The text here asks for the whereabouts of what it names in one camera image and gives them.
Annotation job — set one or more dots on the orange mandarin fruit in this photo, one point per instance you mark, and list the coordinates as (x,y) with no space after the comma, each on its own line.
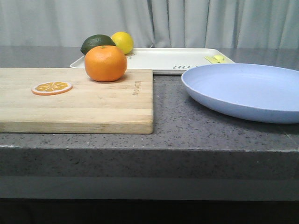
(105,63)

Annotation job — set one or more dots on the light blue round plate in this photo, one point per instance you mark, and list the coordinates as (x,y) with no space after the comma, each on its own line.
(248,91)

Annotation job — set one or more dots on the cream rectangular serving tray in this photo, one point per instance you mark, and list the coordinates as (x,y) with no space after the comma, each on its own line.
(164,61)

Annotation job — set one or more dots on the wooden cutting board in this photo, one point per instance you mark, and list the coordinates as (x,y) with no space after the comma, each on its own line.
(124,106)

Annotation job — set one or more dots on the yellow lemon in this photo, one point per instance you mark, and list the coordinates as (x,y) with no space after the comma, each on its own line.
(123,41)

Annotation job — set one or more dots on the dark green lime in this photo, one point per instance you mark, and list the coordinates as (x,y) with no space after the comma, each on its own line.
(94,41)

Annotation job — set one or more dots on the orange slice coaster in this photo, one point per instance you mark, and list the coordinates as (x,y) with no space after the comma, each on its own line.
(51,88)

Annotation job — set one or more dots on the grey pleated curtain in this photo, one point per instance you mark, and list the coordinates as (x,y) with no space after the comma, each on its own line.
(272,24)

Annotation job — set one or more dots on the yellow cutlery handle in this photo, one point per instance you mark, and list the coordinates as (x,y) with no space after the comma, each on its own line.
(220,58)
(211,59)

